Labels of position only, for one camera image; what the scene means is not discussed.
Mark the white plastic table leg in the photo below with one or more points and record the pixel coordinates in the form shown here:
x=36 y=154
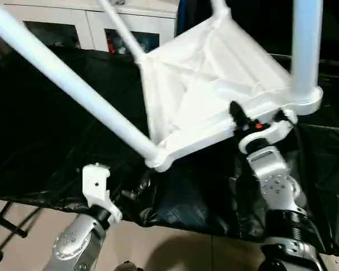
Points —
x=73 y=84
x=121 y=31
x=306 y=50
x=221 y=7

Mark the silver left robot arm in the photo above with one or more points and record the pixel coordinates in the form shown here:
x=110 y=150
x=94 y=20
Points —
x=79 y=242

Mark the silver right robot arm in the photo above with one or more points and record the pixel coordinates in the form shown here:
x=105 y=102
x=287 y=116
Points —
x=274 y=180

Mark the black mat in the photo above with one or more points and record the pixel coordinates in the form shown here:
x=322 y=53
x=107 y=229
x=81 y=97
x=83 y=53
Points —
x=45 y=127

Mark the dark long metal bar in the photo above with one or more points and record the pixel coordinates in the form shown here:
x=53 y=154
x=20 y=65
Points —
x=333 y=60

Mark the black case with brass label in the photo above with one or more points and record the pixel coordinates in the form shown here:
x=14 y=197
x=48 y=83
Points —
x=192 y=17

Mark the white cabinet with glass doors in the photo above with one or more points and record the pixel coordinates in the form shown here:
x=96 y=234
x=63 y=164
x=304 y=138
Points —
x=73 y=19

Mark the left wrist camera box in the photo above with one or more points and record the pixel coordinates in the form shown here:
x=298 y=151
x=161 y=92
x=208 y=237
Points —
x=97 y=186

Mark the black metal folding frame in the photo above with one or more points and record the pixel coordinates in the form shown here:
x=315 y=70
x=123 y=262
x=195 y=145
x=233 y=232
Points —
x=5 y=223

